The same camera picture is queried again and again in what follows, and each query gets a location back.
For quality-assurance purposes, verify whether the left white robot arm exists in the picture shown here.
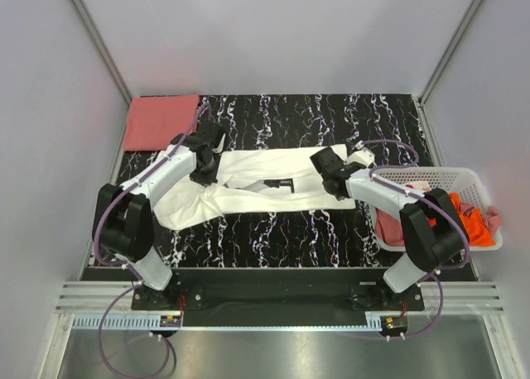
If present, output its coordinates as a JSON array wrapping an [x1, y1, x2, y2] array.
[[93, 120, 226, 309]]

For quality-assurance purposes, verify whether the white t shirt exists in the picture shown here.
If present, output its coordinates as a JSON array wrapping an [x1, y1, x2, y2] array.
[[154, 146, 355, 230]]

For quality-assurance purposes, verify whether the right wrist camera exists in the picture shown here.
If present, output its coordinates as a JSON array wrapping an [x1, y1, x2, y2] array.
[[345, 141, 375, 168]]

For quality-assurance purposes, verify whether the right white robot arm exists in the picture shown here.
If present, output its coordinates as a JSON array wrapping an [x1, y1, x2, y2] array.
[[311, 147, 470, 310]]

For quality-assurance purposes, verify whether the orange t shirt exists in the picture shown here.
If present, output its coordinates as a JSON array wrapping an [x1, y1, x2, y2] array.
[[449, 193, 502, 247]]

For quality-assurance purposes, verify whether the folded pink t shirt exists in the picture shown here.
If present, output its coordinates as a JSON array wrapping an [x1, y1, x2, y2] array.
[[123, 94, 200, 152]]

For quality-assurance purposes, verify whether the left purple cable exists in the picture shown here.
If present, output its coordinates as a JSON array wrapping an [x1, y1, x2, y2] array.
[[93, 102, 214, 378]]

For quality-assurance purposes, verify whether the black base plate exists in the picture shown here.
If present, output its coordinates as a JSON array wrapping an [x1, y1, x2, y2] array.
[[132, 268, 425, 330]]

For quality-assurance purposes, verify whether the pink t shirt in basket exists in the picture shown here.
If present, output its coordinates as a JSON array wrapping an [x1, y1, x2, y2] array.
[[375, 209, 404, 247]]

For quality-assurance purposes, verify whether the white plastic laundry basket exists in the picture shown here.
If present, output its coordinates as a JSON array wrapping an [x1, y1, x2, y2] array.
[[377, 167, 503, 252]]

